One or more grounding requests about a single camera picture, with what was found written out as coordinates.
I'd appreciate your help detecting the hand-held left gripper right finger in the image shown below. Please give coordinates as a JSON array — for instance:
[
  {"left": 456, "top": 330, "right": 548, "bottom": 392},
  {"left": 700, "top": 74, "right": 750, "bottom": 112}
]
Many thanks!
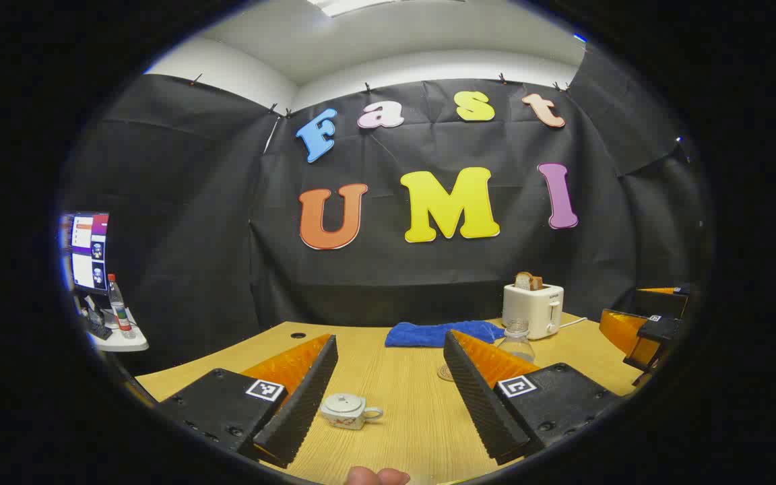
[{"left": 443, "top": 329, "right": 624, "bottom": 465}]

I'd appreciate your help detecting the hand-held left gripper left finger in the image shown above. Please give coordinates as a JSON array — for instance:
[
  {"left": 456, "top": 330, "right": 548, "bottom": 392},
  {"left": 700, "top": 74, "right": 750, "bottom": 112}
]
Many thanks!
[{"left": 157, "top": 333, "right": 339, "bottom": 469}]

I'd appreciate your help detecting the green-label water bottle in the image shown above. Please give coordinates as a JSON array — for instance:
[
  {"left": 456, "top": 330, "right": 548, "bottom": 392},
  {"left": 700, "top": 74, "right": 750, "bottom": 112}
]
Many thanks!
[{"left": 498, "top": 319, "right": 536, "bottom": 364}]

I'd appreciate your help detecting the red-capped clear water bottle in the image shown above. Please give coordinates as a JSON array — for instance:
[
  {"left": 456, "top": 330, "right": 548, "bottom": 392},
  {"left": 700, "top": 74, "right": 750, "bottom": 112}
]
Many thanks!
[{"left": 107, "top": 273, "right": 136, "bottom": 340}]

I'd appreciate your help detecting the blue towel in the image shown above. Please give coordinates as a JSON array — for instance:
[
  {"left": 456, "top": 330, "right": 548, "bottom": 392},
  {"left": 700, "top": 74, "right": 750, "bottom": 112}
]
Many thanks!
[{"left": 385, "top": 321, "right": 506, "bottom": 349}]

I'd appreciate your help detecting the white toaster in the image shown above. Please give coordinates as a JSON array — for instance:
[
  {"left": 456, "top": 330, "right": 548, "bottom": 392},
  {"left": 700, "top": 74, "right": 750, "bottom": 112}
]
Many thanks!
[{"left": 502, "top": 283, "right": 564, "bottom": 340}]

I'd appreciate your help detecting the white side table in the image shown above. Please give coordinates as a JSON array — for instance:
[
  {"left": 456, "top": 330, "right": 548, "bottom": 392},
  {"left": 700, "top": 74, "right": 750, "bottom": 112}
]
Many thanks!
[{"left": 88, "top": 306, "right": 150, "bottom": 353}]

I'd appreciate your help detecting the black backdrop cloth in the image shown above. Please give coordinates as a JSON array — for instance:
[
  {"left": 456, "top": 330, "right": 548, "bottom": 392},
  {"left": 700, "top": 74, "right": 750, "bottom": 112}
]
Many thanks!
[{"left": 61, "top": 51, "right": 709, "bottom": 375}]

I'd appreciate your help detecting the computer monitor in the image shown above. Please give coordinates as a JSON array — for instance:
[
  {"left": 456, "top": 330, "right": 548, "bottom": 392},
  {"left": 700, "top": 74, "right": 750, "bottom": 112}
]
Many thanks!
[{"left": 61, "top": 212, "right": 110, "bottom": 295}]

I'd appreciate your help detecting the ceiling light panel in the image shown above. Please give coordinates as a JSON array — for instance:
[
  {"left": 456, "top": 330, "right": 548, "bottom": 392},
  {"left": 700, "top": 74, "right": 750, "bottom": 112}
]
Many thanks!
[{"left": 307, "top": 0, "right": 395, "bottom": 18}]

